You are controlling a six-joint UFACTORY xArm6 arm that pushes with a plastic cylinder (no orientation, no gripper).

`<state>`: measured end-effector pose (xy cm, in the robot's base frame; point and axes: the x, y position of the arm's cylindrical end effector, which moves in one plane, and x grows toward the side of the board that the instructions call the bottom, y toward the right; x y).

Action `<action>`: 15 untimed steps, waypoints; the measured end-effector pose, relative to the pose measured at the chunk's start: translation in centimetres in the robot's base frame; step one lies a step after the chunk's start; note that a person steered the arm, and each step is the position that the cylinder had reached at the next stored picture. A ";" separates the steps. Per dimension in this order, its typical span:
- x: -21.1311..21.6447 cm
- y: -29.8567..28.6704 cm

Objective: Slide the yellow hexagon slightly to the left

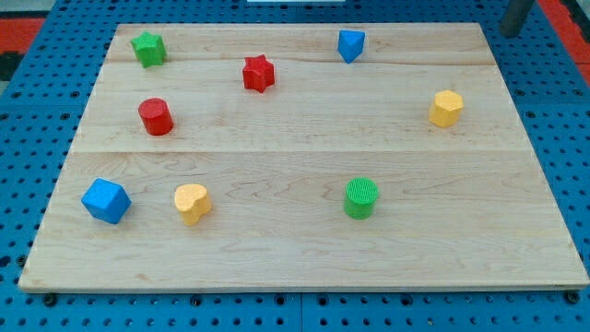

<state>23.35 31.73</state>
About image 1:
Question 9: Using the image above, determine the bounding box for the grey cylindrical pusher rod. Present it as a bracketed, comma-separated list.
[499, 0, 535, 38]

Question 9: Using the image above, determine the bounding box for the yellow hexagon block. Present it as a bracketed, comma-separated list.
[429, 90, 464, 128]

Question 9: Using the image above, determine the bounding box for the blue triangular prism block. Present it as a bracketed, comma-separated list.
[337, 30, 366, 64]

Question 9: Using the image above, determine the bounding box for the green cylinder block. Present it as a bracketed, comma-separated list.
[344, 177, 379, 219]

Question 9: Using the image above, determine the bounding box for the red star block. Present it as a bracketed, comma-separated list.
[242, 54, 275, 93]

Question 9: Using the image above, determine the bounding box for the light wooden board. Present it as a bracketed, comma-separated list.
[18, 23, 589, 294]

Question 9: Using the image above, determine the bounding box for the green star block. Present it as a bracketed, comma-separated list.
[131, 31, 167, 68]

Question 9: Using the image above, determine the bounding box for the red cylinder block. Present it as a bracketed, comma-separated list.
[138, 98, 174, 136]

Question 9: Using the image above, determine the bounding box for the yellow heart block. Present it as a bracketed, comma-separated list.
[174, 184, 212, 226]

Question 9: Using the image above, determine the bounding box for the blue cube block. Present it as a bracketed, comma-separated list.
[81, 178, 132, 224]

